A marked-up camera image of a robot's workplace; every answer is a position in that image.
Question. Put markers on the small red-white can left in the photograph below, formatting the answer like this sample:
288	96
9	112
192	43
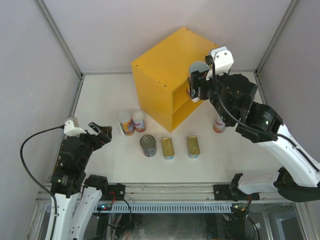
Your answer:
138	118

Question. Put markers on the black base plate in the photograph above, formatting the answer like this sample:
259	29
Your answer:
114	191
226	192

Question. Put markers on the yellow two-shelf cabinet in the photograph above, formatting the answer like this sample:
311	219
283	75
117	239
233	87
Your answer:
161	73

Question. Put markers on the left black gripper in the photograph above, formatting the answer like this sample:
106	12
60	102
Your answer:
101	139

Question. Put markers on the flat gold tin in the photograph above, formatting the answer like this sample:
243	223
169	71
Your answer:
167	148
193	148

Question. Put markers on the small red-white can right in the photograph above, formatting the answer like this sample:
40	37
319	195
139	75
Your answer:
219	126

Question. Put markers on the tall can with white spoon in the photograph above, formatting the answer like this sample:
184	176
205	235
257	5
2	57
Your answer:
198	66

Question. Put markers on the grey slotted cable duct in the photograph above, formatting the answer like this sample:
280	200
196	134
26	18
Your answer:
163	208

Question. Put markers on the round tomato tin can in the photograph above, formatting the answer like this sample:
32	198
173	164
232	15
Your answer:
148	145

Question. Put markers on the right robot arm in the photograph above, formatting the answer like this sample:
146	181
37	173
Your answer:
232	96

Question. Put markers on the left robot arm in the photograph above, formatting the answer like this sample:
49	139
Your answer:
74	194

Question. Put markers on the flat gold tin left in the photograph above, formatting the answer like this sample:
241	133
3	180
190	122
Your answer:
167	148

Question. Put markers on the aluminium front rail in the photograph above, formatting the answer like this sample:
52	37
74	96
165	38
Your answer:
171	193

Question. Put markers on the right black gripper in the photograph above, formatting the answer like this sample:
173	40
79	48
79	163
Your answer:
198	80

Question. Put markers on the flat gold tin right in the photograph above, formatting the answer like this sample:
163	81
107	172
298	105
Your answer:
193	148

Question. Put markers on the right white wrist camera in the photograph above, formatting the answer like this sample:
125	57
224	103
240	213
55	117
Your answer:
221	60

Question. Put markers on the small red-white can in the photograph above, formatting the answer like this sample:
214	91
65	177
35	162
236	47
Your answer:
138	118
219	126

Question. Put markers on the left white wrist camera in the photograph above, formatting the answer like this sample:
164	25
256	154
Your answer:
72	127

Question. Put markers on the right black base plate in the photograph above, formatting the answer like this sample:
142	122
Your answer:
226	192

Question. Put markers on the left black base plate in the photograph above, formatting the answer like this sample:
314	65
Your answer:
114	191

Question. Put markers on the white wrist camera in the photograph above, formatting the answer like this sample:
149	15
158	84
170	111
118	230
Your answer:
221	60
72	127

